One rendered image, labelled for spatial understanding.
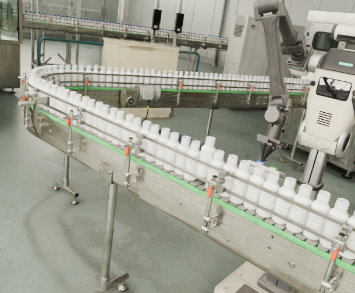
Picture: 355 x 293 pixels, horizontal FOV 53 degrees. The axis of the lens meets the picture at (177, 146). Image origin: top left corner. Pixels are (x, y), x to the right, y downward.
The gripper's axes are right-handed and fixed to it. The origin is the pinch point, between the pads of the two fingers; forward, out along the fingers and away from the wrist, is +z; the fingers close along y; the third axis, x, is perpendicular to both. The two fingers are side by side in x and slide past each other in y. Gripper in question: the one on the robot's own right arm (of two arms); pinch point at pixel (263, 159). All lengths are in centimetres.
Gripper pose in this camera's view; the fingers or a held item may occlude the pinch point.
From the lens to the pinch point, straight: 149.4
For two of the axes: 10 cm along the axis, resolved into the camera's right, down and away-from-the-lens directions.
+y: 7.5, 3.2, -5.7
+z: -3.5, 9.3, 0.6
